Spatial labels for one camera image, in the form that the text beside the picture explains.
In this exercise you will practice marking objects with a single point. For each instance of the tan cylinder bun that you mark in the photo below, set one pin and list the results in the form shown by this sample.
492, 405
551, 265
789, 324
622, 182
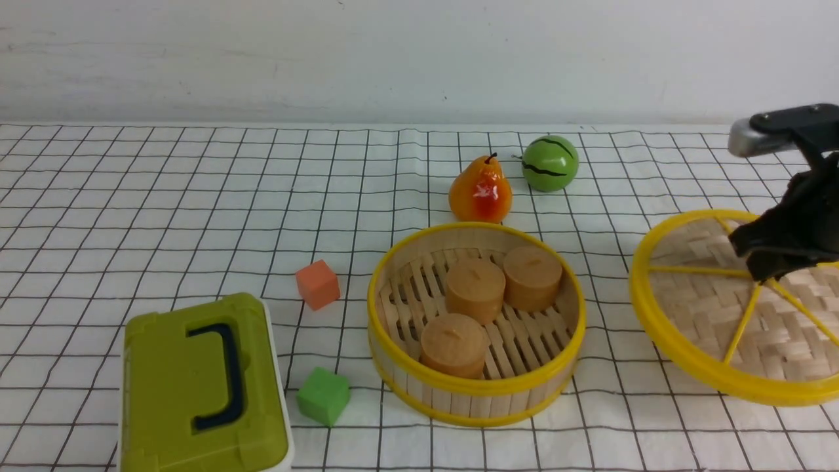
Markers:
454, 344
532, 278
476, 288

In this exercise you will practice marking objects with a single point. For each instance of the tan cylinder bun front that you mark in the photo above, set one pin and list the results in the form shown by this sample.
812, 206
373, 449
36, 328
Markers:
454, 344

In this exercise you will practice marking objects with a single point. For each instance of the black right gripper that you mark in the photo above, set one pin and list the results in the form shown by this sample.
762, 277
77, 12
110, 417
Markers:
800, 232

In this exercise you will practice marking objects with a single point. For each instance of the green lidded plastic box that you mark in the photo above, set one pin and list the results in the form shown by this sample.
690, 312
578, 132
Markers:
201, 391

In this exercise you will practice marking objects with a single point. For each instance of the green foam cube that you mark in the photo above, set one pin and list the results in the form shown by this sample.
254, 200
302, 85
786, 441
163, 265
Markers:
323, 396

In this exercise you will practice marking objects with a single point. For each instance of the green toy watermelon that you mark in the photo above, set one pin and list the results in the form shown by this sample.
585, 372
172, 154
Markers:
549, 163

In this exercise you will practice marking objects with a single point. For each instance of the tan cylinder bun back right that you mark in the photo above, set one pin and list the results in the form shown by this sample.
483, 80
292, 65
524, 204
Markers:
532, 278

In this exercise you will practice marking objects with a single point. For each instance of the orange toy pear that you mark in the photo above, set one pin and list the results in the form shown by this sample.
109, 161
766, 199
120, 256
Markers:
482, 192

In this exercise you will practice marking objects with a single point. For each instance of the white grid tablecloth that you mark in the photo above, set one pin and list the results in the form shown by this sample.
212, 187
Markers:
101, 223

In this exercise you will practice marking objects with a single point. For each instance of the yellow woven bamboo steamer lid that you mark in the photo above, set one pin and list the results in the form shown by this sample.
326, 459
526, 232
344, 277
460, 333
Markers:
773, 343

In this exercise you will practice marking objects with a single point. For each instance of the orange foam cube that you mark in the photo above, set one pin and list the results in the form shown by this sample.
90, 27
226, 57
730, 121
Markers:
318, 285

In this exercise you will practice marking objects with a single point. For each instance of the yellow bamboo steamer basket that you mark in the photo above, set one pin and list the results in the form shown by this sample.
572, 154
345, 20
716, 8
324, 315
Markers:
531, 357

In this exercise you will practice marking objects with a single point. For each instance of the tan cylinder bun back left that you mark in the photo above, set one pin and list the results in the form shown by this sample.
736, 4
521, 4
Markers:
476, 288

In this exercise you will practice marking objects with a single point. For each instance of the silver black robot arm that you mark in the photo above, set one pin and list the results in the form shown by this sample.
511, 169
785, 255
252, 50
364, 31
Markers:
812, 129

